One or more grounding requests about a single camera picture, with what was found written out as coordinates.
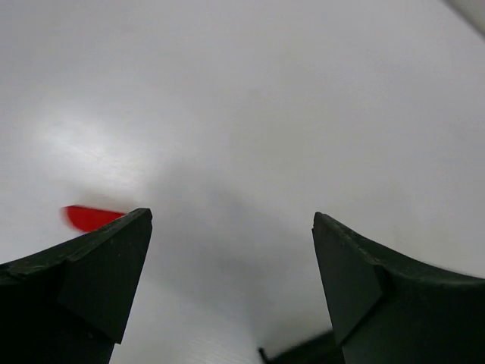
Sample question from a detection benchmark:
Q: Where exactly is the red curved lego brick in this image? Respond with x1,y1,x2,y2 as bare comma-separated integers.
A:
61,205,126,233

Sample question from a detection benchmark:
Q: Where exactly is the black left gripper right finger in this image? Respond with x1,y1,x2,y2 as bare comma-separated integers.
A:
312,213,484,363

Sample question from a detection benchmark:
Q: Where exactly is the black slotted container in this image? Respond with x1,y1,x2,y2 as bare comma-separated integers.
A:
258,331,345,364

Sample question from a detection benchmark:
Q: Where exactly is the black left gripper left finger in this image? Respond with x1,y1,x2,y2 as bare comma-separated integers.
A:
1,208,152,363

